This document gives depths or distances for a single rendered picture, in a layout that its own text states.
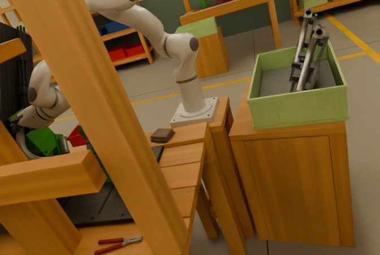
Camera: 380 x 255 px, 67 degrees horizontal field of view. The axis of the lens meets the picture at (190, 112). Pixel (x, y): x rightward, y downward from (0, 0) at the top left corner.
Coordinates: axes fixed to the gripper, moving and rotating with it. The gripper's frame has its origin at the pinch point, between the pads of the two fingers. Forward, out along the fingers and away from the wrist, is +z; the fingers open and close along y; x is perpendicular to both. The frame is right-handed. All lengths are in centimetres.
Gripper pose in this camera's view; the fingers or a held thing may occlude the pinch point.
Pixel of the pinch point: (21, 129)
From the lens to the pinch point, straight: 129.6
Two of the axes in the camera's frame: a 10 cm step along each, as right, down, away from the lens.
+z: -8.1, 4.6, 3.7
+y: -5.1, -2.1, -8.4
